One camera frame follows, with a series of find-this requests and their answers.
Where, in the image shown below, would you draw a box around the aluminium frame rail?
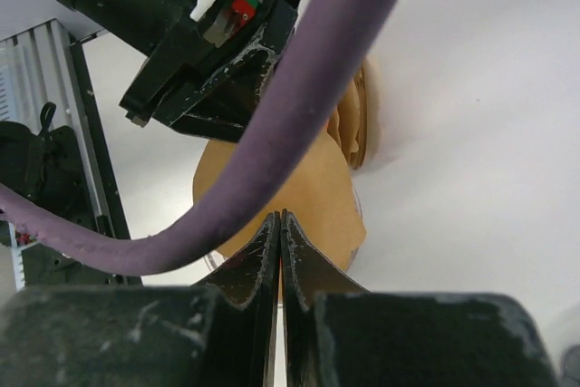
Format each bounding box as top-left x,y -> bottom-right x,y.
1,19 -> 109,216

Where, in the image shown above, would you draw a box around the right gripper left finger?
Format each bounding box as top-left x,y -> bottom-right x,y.
200,212 -> 277,386

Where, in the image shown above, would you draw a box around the brown paper coffee filters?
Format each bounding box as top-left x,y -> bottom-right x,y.
327,56 -> 383,170

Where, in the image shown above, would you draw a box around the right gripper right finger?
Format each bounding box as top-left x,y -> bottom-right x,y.
280,210 -> 367,386

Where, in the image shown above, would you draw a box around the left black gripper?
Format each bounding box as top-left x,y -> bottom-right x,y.
56,0 -> 299,142

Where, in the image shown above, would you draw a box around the grey slotted cable duct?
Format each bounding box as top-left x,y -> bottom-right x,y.
1,44 -> 25,291

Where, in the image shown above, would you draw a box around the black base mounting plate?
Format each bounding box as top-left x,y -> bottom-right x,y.
0,42 -> 144,287

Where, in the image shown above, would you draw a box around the single brown paper filter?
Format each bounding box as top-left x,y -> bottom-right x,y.
217,131 -> 366,272

